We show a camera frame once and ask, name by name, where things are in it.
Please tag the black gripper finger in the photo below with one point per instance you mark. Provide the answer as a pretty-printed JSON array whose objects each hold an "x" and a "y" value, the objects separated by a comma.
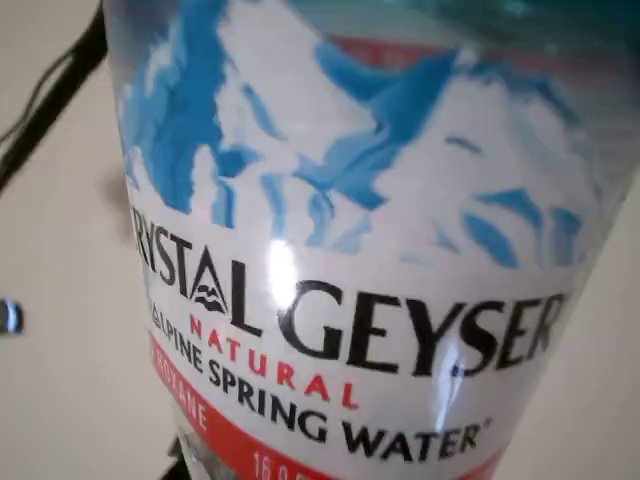
[{"x": 176, "y": 462}]

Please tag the clear plastic water bottle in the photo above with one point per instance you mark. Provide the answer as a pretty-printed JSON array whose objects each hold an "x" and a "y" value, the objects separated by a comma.
[{"x": 350, "y": 225}]

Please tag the small dark metallic object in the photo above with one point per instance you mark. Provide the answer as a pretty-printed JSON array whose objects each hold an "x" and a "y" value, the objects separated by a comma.
[{"x": 10, "y": 316}]

